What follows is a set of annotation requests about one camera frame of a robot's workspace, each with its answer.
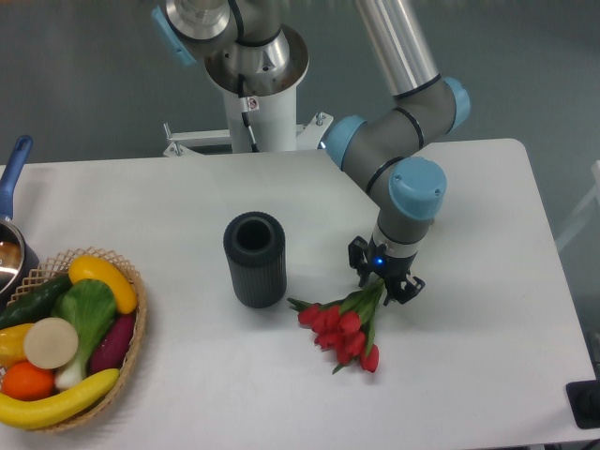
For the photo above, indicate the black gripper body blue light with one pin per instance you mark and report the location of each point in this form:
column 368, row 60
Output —
column 390, row 268

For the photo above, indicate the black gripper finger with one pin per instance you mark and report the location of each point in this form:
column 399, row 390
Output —
column 402, row 289
column 358, row 259

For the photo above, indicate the red tulip bouquet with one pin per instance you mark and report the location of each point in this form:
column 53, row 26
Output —
column 345, row 326

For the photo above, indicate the dark grey ribbed vase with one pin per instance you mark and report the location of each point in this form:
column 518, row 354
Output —
column 255, row 245

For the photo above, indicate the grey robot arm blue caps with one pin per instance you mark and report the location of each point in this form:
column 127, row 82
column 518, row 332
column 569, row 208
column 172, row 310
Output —
column 257, row 61

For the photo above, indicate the black device at table edge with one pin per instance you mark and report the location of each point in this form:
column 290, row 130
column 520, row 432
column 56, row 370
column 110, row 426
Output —
column 583, row 398

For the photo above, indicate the purple sweet potato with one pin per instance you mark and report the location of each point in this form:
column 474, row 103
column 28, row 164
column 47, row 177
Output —
column 112, row 349

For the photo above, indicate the green bok choy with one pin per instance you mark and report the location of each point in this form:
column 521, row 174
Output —
column 89, row 306

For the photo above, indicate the woven wicker basket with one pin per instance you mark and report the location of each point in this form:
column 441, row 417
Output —
column 57, row 266

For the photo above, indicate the beige round slice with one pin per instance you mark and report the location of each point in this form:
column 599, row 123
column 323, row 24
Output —
column 50, row 343

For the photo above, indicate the green cucumber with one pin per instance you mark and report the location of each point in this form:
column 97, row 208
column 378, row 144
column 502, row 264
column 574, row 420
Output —
column 37, row 304

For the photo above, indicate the orange fruit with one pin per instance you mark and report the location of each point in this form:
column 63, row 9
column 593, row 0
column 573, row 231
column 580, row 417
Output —
column 26, row 382

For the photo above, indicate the yellow bell pepper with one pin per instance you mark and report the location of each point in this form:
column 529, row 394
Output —
column 11, row 344

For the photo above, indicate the yellow banana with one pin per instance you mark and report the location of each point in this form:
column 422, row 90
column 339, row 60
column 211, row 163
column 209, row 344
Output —
column 52, row 410

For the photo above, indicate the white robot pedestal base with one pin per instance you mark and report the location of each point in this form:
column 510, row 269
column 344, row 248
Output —
column 255, row 124

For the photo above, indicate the white frame at right edge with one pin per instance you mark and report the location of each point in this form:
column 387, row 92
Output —
column 581, row 214

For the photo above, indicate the blue handled saucepan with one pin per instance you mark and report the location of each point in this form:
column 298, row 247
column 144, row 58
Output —
column 17, row 258

